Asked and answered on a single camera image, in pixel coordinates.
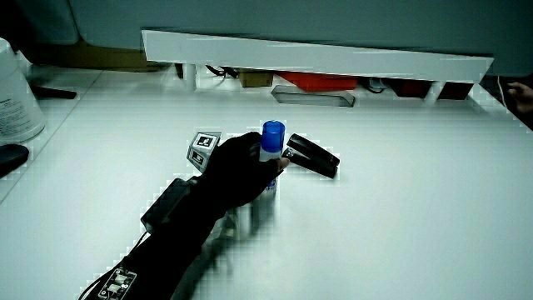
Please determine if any white plastic container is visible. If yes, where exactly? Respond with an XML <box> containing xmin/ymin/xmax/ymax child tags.
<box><xmin>0</xmin><ymin>37</ymin><xmax>47</xmax><ymax>146</ymax></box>

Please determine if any orange red box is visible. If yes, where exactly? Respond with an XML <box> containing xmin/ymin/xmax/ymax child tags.
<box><xmin>276</xmin><ymin>71</ymin><xmax>360</xmax><ymax>93</ymax></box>

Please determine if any black stapler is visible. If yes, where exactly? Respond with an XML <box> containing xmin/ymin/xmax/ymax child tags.
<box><xmin>281</xmin><ymin>132</ymin><xmax>341</xmax><ymax>180</ymax></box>

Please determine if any small brown cardboard box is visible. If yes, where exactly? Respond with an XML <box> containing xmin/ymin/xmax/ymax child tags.
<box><xmin>238</xmin><ymin>69</ymin><xmax>275</xmax><ymax>89</ymax></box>

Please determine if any black rounded object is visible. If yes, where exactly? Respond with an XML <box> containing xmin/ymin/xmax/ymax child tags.
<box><xmin>0</xmin><ymin>143</ymin><xmax>31</xmax><ymax>179</ymax></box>

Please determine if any person's left forearm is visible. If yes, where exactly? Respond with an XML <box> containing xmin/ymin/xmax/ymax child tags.
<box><xmin>78</xmin><ymin>179</ymin><xmax>227</xmax><ymax>300</ymax></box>

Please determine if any black flat bar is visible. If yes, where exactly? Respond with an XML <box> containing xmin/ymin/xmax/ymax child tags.
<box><xmin>30</xmin><ymin>84</ymin><xmax>78</xmax><ymax>101</ymax></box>

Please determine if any dark red box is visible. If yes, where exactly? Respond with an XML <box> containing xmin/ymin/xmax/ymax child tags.
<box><xmin>436</xmin><ymin>81</ymin><xmax>475</xmax><ymax>102</ymax></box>
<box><xmin>390</xmin><ymin>78</ymin><xmax>435</xmax><ymax>99</ymax></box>

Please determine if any person's left hand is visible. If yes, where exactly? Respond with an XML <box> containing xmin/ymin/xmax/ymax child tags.
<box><xmin>186</xmin><ymin>131</ymin><xmax>291</xmax><ymax>212</ymax></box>

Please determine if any black wrist sensor module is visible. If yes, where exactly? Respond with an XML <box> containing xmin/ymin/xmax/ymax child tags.
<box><xmin>140</xmin><ymin>177</ymin><xmax>197</xmax><ymax>233</ymax></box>

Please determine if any large brown cardboard sheet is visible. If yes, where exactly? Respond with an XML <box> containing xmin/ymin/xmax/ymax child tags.
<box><xmin>24</xmin><ymin>40</ymin><xmax>168</xmax><ymax>73</ymax></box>

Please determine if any grey metal handle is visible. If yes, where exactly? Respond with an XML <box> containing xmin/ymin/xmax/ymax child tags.
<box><xmin>270</xmin><ymin>84</ymin><xmax>356</xmax><ymax>109</ymax></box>

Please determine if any black cable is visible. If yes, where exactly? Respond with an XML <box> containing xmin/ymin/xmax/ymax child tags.
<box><xmin>205</xmin><ymin>64</ymin><xmax>241</xmax><ymax>80</ymax></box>

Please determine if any white desk shelf riser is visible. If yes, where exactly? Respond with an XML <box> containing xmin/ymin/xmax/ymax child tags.
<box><xmin>141</xmin><ymin>28</ymin><xmax>496</xmax><ymax>106</ymax></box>

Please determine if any small green circuit board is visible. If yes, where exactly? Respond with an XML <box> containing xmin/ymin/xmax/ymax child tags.
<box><xmin>97</xmin><ymin>267</ymin><xmax>138</xmax><ymax>300</ymax></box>

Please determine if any blue capped white glue stick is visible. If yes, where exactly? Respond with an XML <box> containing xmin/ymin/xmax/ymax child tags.
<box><xmin>258</xmin><ymin>119</ymin><xmax>287</xmax><ymax>198</ymax></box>

